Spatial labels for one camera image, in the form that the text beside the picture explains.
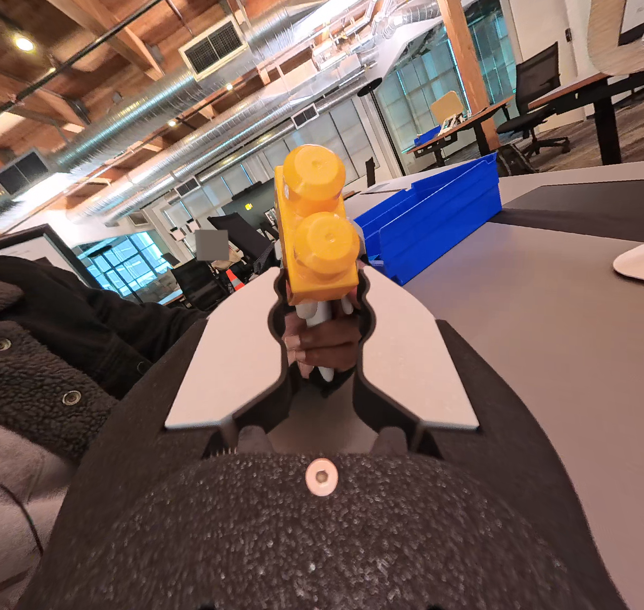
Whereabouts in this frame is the black floor lamp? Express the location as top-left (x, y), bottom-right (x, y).
top-left (357, 78), bottom-right (408, 178)

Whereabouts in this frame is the person's left hand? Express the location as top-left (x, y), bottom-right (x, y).
top-left (282, 312), bottom-right (363, 380)

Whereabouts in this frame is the white base document stand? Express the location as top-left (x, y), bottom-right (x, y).
top-left (586, 0), bottom-right (644, 281)

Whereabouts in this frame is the person's left forearm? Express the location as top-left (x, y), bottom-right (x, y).
top-left (0, 255), bottom-right (209, 400)

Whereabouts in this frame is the black backpack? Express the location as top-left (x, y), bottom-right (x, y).
top-left (495, 143), bottom-right (534, 176)

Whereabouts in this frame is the dark fleece jacket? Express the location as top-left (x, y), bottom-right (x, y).
top-left (0, 283), bottom-right (119, 462)

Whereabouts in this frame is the orange two-stud mega block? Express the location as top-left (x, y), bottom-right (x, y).
top-left (274, 145), bottom-right (362, 305)

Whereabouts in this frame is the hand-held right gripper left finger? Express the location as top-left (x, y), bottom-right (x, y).
top-left (164, 266), bottom-right (292, 445)

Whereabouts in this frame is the dark display screen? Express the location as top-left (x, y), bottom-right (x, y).
top-left (221, 183), bottom-right (277, 229)

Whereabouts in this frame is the grey sweatshirt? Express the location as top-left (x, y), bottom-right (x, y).
top-left (0, 424), bottom-right (76, 610)

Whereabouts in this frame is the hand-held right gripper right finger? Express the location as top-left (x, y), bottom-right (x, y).
top-left (352, 265), bottom-right (480, 431)

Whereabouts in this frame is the blue plastic bin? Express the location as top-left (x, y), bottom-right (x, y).
top-left (352, 151), bottom-right (504, 286)

